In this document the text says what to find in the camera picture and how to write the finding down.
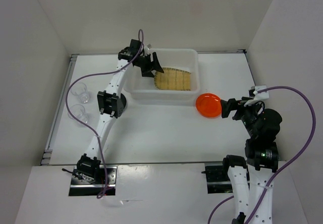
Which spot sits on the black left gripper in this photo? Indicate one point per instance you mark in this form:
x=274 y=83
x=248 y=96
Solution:
x=155 y=65

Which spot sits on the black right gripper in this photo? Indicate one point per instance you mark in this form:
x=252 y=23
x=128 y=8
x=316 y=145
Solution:
x=231 y=103

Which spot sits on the orange plastic plate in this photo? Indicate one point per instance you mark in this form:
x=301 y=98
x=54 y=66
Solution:
x=208 y=105

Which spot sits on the woven bamboo tray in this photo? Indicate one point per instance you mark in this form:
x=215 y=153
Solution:
x=173 y=79

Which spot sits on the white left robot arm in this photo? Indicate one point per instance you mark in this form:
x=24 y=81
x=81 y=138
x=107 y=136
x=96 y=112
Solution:
x=111 y=104

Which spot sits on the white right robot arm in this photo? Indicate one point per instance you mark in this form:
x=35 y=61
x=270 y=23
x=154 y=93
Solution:
x=250 y=175

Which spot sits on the clear plastic bin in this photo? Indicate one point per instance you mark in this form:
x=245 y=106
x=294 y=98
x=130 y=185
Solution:
x=143 y=90

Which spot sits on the black round dish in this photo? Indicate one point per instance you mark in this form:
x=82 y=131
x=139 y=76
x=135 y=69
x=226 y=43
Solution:
x=120 y=105

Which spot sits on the clear plastic cup far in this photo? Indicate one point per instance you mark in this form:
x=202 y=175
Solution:
x=80 y=91

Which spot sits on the clear plastic cup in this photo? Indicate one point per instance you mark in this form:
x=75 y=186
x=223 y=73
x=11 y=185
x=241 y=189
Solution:
x=79 y=112
x=80 y=91

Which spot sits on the clear plastic cup near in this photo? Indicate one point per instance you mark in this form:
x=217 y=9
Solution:
x=79 y=112

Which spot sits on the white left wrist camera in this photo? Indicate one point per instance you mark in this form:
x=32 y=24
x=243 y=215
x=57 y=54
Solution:
x=147 y=49

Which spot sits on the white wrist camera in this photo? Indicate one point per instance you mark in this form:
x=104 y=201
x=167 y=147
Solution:
x=257 y=93
x=147 y=49

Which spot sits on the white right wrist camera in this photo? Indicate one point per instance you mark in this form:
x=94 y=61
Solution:
x=257 y=93

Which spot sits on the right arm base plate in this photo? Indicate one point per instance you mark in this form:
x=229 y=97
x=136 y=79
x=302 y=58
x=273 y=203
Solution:
x=217 y=179

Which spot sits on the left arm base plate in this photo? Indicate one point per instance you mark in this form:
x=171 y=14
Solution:
x=81 y=185

